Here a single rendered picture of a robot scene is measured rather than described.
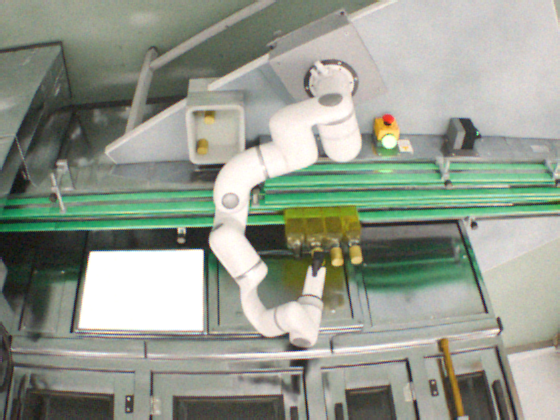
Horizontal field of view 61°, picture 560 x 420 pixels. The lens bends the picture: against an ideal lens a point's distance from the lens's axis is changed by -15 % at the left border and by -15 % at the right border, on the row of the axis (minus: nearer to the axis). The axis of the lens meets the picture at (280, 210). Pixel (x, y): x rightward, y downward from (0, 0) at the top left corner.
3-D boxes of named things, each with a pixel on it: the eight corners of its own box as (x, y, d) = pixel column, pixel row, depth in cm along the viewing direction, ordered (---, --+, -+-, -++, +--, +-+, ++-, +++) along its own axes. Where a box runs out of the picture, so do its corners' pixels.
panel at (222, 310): (88, 253, 180) (76, 336, 156) (86, 248, 177) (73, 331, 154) (348, 246, 186) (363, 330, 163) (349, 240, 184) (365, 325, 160)
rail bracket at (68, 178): (67, 176, 179) (54, 223, 163) (57, 140, 167) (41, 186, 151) (79, 175, 179) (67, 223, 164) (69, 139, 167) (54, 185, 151)
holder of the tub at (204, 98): (193, 158, 183) (192, 174, 178) (188, 92, 163) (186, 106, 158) (244, 156, 184) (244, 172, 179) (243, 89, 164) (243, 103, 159)
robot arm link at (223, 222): (286, 245, 133) (285, 230, 148) (235, 173, 129) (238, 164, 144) (231, 281, 135) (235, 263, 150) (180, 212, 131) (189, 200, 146)
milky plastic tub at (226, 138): (191, 147, 179) (190, 165, 173) (187, 92, 163) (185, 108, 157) (244, 145, 180) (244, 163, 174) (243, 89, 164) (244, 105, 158)
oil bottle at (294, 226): (281, 201, 182) (286, 252, 168) (282, 189, 178) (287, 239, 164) (298, 201, 183) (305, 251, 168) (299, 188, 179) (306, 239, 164)
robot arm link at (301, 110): (266, 163, 139) (247, 112, 129) (356, 134, 138) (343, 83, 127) (272, 186, 132) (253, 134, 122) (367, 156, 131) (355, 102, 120)
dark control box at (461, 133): (445, 134, 182) (452, 149, 176) (450, 116, 176) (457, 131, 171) (465, 134, 183) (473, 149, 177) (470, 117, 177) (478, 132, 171)
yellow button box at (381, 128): (372, 132, 180) (376, 147, 175) (374, 115, 175) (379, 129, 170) (391, 133, 181) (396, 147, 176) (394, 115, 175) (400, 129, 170)
